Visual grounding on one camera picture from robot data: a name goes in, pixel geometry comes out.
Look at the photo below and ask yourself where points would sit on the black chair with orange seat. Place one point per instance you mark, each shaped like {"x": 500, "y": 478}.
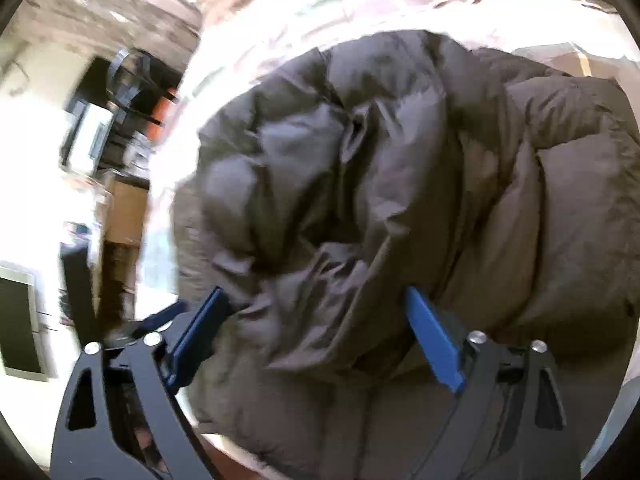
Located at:
{"x": 162, "y": 110}

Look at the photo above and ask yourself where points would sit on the reddish wooden bed frame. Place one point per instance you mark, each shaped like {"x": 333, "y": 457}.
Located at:
{"x": 225, "y": 465}

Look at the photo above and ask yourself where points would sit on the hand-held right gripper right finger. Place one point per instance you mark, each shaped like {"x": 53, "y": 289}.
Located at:
{"x": 435, "y": 342}

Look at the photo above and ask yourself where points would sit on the dark panel with grey frame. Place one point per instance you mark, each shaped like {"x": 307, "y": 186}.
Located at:
{"x": 17, "y": 325}

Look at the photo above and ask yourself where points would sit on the white printer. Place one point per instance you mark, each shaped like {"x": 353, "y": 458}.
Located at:
{"x": 90, "y": 135}

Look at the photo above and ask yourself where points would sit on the light wooden cabinet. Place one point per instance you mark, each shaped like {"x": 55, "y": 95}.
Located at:
{"x": 125, "y": 210}

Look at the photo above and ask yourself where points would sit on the black computer monitor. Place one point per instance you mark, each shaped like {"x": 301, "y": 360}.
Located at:
{"x": 95, "y": 80}

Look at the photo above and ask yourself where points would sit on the dark olive hooded puffer jacket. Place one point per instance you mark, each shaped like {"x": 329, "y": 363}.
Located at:
{"x": 400, "y": 185}

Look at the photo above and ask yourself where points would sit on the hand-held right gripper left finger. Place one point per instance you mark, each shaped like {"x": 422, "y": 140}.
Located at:
{"x": 200, "y": 327}

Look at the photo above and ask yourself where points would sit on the floral lace curtain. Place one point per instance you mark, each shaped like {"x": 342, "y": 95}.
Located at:
{"x": 100, "y": 10}

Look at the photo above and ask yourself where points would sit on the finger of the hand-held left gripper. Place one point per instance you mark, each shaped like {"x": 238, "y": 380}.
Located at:
{"x": 157, "y": 317}

